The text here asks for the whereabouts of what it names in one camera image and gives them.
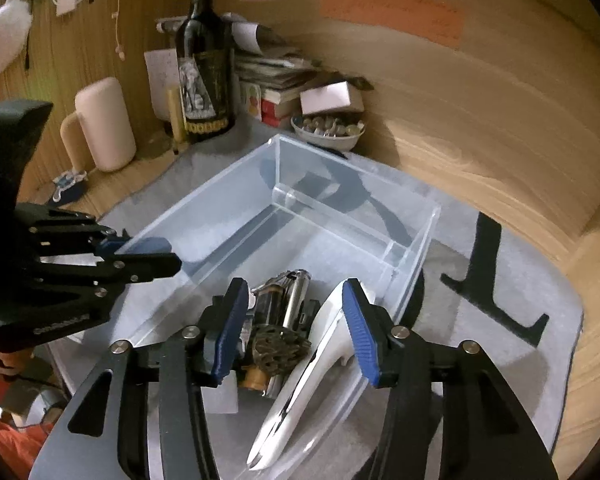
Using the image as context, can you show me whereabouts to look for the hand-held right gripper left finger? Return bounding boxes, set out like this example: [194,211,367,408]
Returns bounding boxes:
[30,277,251,480]

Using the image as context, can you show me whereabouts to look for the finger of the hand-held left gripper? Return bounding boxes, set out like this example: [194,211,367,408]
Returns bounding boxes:
[17,203,174,262]
[32,252,183,311]

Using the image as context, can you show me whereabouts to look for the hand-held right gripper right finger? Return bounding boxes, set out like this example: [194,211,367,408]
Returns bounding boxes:
[342,277,561,480]

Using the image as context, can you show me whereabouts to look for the dark clear tube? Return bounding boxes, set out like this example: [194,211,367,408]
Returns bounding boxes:
[240,280,287,391]

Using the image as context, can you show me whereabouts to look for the bronze filigree ornament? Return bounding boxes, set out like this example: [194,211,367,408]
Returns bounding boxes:
[250,325,313,376]

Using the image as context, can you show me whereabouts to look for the white handheld massager device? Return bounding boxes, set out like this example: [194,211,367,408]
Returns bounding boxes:
[246,280,381,472]

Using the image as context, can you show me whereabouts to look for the silver metal cylinder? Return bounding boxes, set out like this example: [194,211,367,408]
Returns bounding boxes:
[267,269,313,396]

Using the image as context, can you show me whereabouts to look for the clear plastic storage box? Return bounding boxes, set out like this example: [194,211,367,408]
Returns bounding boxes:
[111,132,442,468]

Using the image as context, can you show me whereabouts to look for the person's left hand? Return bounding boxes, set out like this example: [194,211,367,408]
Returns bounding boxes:
[0,329,33,381]

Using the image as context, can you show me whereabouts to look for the tan cylinder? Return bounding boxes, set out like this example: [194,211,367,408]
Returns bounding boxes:
[60,112,93,173]

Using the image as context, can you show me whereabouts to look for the pale pink cylinder speaker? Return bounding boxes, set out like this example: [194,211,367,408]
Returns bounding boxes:
[75,76,137,173]

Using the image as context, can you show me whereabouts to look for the grey felt desk mat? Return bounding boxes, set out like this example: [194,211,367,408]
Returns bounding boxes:
[45,125,585,480]

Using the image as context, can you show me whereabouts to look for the white plush toy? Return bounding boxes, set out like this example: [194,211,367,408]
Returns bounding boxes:
[0,0,35,78]

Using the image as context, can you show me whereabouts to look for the white handwritten paper note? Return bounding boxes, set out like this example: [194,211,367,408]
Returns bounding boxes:
[144,47,181,121]

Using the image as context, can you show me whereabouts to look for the fruit sticker card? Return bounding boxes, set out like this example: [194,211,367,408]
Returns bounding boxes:
[242,82,265,122]

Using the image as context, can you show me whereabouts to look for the white ceramic bowl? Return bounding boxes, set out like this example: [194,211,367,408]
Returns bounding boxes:
[290,112,367,153]

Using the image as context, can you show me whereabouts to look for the red books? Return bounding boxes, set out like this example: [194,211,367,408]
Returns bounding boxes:
[260,87,303,128]

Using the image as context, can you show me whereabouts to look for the dark wine bottle elephant label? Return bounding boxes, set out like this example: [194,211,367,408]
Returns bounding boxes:
[174,0,237,136]

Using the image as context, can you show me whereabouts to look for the rolled newspaper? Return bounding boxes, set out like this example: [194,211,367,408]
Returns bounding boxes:
[155,15,191,36]

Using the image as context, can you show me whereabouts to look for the stack of papers and booklets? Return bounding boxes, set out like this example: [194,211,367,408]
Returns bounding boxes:
[235,47,326,91]

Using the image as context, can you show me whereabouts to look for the red cloth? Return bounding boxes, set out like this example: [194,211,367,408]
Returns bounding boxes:
[0,407,48,480]

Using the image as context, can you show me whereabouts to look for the rolled white paper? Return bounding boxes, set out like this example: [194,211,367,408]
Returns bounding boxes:
[222,12,286,53]

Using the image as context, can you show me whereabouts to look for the orange sticky note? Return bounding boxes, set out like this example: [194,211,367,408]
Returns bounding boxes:
[321,0,466,50]

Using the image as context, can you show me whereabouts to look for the blue white keychain charm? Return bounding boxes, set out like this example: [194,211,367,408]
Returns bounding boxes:
[51,170,88,204]

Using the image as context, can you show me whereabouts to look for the white earphone cord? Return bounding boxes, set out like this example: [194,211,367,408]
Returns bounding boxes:
[87,0,128,58]

